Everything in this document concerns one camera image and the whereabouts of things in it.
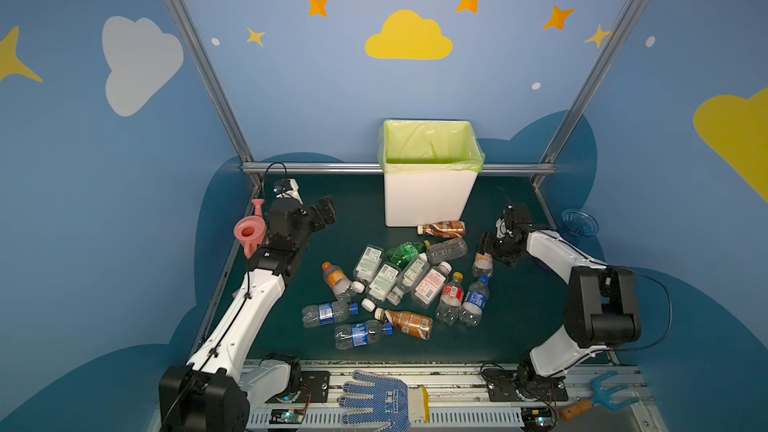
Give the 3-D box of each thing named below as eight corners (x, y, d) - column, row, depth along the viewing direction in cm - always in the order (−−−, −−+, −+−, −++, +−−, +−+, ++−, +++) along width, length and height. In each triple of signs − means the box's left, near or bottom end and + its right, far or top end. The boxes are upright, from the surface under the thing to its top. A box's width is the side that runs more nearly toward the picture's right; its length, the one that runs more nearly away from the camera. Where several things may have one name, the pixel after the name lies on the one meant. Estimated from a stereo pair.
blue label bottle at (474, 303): (455, 320, 84) (457, 317, 83) (473, 274, 94) (475, 271, 92) (476, 331, 83) (479, 328, 81) (492, 283, 92) (494, 279, 90)
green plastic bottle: (399, 271, 97) (400, 266, 94) (385, 256, 100) (385, 251, 98) (428, 248, 103) (430, 242, 100) (414, 235, 106) (415, 229, 104)
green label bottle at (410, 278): (384, 299, 90) (385, 292, 86) (417, 256, 100) (418, 249, 96) (400, 310, 88) (401, 304, 84) (432, 266, 98) (434, 258, 94)
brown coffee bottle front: (372, 324, 85) (372, 319, 81) (378, 307, 88) (378, 301, 85) (428, 342, 82) (430, 337, 79) (431, 323, 85) (434, 318, 82)
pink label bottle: (406, 298, 89) (406, 295, 87) (437, 259, 98) (438, 255, 96) (424, 312, 87) (425, 309, 85) (454, 271, 95) (455, 267, 94)
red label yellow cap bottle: (433, 320, 87) (435, 314, 83) (447, 274, 96) (449, 267, 93) (453, 328, 85) (456, 323, 82) (465, 281, 95) (468, 274, 91)
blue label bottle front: (336, 350, 79) (334, 347, 77) (335, 329, 83) (334, 325, 80) (393, 341, 81) (393, 337, 79) (390, 321, 85) (390, 317, 82)
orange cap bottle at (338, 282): (341, 305, 87) (340, 301, 85) (318, 271, 94) (316, 267, 92) (357, 293, 89) (357, 290, 87) (334, 261, 96) (332, 257, 94)
